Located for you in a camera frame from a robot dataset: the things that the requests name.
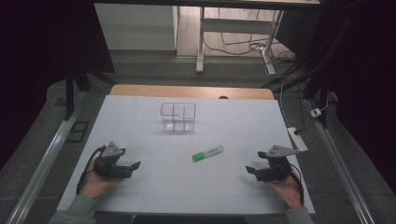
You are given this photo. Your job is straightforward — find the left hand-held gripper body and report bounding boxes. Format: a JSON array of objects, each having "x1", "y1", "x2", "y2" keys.
[{"x1": 92, "y1": 141, "x2": 127, "y2": 179}]

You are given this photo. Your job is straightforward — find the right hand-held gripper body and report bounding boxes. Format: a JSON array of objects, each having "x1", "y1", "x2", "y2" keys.
[{"x1": 262, "y1": 144, "x2": 303, "y2": 183}]

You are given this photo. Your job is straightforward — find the person's right hand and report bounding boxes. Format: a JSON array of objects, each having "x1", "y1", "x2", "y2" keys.
[{"x1": 264, "y1": 167, "x2": 304, "y2": 210}]

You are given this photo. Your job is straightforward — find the person's left hand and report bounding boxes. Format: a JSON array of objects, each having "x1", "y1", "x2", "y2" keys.
[{"x1": 78, "y1": 158, "x2": 125, "y2": 201}]

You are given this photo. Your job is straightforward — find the white power strip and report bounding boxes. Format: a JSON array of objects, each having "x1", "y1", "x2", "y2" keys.
[{"x1": 286, "y1": 126, "x2": 309, "y2": 153}]

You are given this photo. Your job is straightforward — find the dark floor socket plate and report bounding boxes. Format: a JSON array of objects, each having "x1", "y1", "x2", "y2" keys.
[{"x1": 65, "y1": 120, "x2": 91, "y2": 144}]

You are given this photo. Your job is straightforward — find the green highlighter pen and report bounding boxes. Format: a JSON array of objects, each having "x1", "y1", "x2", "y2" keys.
[{"x1": 191, "y1": 145, "x2": 225, "y2": 163}]

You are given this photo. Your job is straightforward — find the white table mat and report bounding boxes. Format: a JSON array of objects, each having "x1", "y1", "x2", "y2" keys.
[{"x1": 56, "y1": 94, "x2": 316, "y2": 217}]

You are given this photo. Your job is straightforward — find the clear plastic organizer box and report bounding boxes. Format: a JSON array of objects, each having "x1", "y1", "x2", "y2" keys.
[{"x1": 160, "y1": 102, "x2": 197, "y2": 133}]

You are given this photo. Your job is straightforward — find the black metal stand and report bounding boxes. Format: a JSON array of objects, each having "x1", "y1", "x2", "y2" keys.
[
  {"x1": 63, "y1": 62, "x2": 119, "y2": 121},
  {"x1": 261, "y1": 3, "x2": 365, "y2": 130}
]

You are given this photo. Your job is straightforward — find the wooden table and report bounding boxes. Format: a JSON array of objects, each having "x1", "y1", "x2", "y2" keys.
[{"x1": 109, "y1": 84, "x2": 276, "y2": 101}]

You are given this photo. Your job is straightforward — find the dark curtain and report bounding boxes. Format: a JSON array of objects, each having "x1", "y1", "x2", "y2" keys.
[
  {"x1": 320, "y1": 0, "x2": 396, "y2": 194},
  {"x1": 0, "y1": 0, "x2": 116, "y2": 172}
]

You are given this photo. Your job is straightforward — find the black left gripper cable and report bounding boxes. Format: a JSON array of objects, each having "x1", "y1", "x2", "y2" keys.
[{"x1": 76, "y1": 145, "x2": 107, "y2": 196}]

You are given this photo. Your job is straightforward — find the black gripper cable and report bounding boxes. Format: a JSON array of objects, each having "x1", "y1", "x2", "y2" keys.
[
  {"x1": 76, "y1": 145, "x2": 107, "y2": 196},
  {"x1": 289, "y1": 166, "x2": 305, "y2": 207}
]

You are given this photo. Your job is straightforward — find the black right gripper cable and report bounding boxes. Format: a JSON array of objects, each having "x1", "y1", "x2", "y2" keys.
[{"x1": 289, "y1": 166, "x2": 305, "y2": 207}]

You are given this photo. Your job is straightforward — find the white cable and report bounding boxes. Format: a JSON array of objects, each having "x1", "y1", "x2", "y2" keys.
[{"x1": 278, "y1": 82, "x2": 330, "y2": 129}]

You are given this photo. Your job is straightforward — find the aluminium rail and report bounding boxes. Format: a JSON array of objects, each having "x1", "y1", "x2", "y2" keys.
[
  {"x1": 304, "y1": 98, "x2": 376, "y2": 224},
  {"x1": 5, "y1": 91, "x2": 89, "y2": 224}
]

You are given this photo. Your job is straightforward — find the black floor cables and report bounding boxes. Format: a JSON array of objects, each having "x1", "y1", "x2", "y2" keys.
[{"x1": 203, "y1": 7, "x2": 297, "y2": 63}]

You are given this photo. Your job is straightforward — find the white desk frame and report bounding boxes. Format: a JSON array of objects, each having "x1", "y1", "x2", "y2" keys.
[{"x1": 195, "y1": 6, "x2": 285, "y2": 76}]

